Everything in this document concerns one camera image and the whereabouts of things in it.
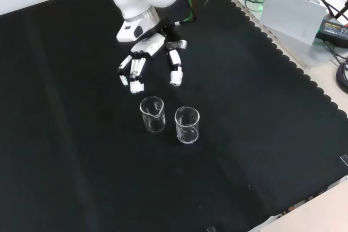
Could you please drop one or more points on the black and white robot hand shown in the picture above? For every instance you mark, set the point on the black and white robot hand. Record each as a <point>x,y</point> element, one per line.
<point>152,52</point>

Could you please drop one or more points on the clear glass beaker with spout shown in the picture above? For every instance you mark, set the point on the clear glass beaker with spout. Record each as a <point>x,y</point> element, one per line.
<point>152,114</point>

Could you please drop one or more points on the black scalloped bench cloth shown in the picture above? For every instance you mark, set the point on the black scalloped bench cloth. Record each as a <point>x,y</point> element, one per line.
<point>108,147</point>

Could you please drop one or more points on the black power adapter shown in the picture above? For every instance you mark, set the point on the black power adapter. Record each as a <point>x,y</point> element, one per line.
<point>333,28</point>

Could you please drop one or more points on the grey metal base plate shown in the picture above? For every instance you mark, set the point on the grey metal base plate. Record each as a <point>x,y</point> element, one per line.
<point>288,36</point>

